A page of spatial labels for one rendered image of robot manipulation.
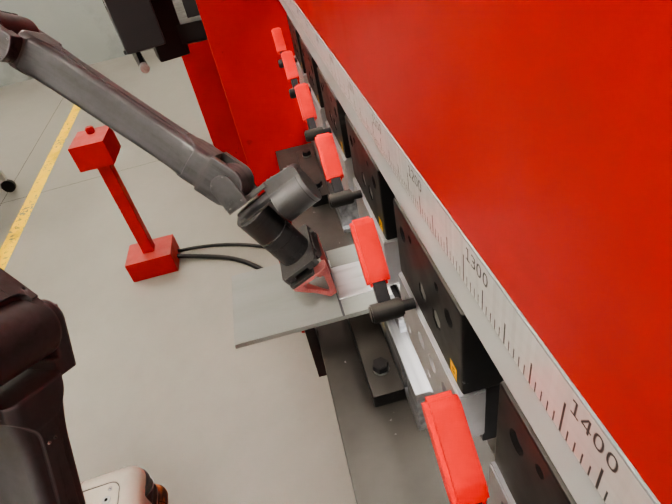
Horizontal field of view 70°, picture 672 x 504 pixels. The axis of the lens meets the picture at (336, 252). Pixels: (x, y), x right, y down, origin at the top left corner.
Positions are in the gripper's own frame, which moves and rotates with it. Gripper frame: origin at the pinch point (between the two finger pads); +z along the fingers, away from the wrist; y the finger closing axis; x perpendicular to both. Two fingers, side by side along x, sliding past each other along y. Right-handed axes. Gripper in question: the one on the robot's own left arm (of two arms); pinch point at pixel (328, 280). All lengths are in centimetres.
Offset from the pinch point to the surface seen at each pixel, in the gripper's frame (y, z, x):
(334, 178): -11.8, -21.6, -15.1
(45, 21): 693, -92, 260
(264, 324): -5.0, -4.3, 11.5
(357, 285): -1.7, 3.3, -3.6
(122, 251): 189, 38, 147
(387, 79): -31, -35, -26
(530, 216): -50, -36, -27
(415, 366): -18.8, 8.3, -6.3
